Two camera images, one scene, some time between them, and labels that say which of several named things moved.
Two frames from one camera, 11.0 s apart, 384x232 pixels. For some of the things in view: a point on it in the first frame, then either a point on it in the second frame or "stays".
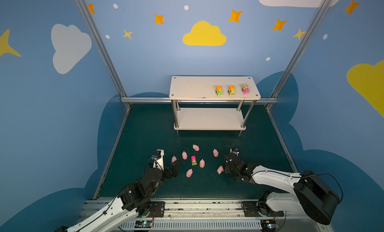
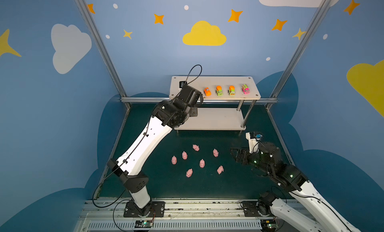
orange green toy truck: x=232 y=90 stays
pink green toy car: x=245 y=89 stays
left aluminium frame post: x=92 y=24 stays
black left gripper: x=169 y=173 → x=190 y=95
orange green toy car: x=219 y=90 stays
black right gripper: x=231 y=165 → x=243 y=155
